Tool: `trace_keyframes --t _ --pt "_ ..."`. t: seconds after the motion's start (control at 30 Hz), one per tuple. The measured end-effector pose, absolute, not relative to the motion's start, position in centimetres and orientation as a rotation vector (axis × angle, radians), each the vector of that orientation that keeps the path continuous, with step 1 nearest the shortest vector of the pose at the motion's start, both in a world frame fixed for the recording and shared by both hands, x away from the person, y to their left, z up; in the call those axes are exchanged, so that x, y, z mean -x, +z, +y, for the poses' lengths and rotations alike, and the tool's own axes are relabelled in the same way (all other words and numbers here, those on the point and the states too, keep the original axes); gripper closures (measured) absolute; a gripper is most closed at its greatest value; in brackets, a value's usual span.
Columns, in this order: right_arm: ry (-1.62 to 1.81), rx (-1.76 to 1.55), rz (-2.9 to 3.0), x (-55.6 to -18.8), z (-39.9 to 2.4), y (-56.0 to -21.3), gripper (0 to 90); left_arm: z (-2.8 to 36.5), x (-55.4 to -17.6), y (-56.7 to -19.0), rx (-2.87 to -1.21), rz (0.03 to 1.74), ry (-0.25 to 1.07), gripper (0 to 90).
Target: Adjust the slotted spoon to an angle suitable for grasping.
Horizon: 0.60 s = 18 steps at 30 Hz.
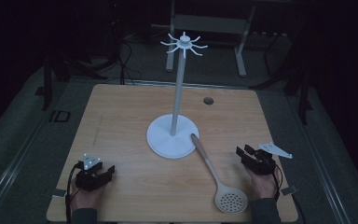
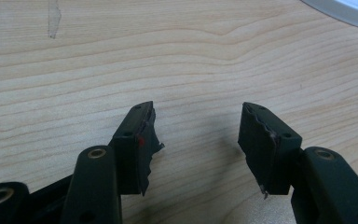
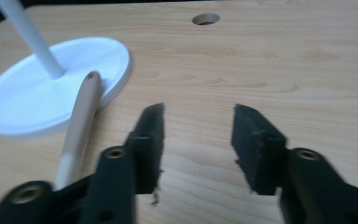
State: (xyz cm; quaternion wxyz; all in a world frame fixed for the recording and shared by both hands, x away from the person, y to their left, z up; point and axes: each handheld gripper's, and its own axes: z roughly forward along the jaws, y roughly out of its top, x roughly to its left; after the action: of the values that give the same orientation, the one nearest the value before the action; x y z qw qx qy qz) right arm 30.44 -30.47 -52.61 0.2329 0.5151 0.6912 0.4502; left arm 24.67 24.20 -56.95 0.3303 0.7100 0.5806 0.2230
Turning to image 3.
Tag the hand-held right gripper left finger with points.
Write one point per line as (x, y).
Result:
(147, 146)

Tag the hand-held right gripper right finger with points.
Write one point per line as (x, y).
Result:
(261, 149)

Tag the white desk lamp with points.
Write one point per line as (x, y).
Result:
(48, 84)

